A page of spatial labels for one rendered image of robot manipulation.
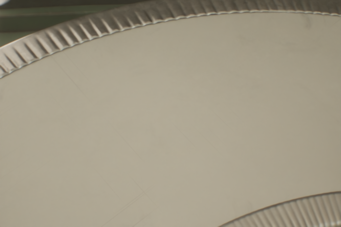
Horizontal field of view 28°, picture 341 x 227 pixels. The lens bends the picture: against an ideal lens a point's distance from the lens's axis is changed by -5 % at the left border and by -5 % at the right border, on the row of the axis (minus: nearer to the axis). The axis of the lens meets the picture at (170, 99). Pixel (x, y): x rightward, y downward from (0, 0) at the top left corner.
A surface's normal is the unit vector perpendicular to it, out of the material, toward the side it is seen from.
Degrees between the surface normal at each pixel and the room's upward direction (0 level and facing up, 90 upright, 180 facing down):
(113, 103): 90
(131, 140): 90
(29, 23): 0
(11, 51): 92
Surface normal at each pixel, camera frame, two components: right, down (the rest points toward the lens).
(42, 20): 0.11, 0.72
